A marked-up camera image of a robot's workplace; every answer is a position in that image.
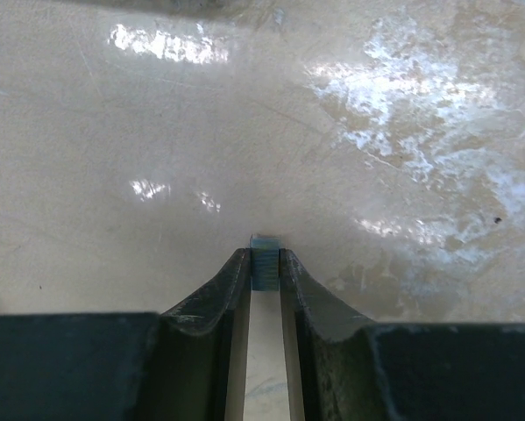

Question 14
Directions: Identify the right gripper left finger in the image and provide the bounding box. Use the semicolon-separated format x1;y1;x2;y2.
0;248;251;420

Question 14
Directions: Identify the staple strip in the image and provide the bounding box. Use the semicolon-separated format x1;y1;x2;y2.
250;236;280;292

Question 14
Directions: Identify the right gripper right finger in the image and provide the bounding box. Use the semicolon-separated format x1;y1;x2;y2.
280;249;525;420

